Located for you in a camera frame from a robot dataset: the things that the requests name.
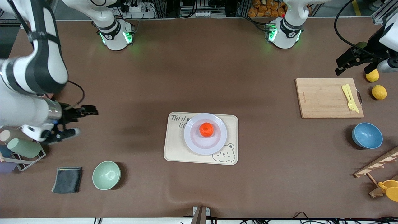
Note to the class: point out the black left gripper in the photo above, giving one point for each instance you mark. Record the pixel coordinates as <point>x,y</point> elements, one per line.
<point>375,47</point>

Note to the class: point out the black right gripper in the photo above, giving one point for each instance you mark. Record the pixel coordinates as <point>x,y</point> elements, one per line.
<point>67,113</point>

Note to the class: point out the orange mandarin fruit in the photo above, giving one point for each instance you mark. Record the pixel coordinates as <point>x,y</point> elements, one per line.
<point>206,129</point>

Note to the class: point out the white ribbed round plate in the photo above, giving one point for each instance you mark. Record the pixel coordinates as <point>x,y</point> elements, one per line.
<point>205,146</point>

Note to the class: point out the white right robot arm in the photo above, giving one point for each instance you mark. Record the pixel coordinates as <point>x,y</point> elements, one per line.
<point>46,62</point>

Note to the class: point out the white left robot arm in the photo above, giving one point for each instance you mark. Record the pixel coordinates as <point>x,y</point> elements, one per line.
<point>290,28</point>

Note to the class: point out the dark green round fruit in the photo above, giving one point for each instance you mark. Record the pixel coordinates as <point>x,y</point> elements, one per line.
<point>361,44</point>

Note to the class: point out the yellow lemon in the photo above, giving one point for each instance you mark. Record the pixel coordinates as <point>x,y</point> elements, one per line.
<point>372,76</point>
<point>379,92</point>

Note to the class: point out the yellow plastic fork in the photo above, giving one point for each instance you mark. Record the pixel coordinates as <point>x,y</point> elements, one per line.
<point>346,93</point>

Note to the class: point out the bamboo cutting board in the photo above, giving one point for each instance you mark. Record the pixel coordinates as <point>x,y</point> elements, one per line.
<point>323,99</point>

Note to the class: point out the light green bowl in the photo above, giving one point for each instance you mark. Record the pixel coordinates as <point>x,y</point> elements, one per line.
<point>106,175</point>

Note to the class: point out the blue bowl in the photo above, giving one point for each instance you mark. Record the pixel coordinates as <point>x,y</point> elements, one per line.
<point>367,136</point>

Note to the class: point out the dark grey cloth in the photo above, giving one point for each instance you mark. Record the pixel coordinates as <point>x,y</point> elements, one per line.
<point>67,180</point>

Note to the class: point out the mint green cup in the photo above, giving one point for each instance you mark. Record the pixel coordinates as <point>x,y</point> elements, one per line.
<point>25,148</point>

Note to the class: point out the beige cup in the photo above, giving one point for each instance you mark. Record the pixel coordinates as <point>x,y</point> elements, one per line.
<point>6,135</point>

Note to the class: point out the blue cup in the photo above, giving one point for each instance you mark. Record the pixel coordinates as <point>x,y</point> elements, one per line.
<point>4,151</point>

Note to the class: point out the purple cup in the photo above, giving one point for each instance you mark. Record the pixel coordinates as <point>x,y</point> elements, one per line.
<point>6,168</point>

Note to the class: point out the wooden dish rack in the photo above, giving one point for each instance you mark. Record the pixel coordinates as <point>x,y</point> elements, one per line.
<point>373,166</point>

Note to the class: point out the pile of brown bread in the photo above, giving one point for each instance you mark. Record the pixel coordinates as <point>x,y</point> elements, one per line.
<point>267,7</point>

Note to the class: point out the yellow plastic cup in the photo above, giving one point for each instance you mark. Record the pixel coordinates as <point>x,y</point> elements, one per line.
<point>391,191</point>

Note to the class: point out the cream bear print tray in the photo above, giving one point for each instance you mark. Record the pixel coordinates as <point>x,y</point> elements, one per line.
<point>231,124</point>

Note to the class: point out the white power strip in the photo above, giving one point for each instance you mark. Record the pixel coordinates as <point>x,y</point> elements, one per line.
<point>203,14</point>

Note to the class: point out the aluminium frame post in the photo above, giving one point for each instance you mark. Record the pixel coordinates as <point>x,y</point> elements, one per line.
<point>377,19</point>

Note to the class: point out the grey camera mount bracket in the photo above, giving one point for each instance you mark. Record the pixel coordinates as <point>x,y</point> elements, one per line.
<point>199,216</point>

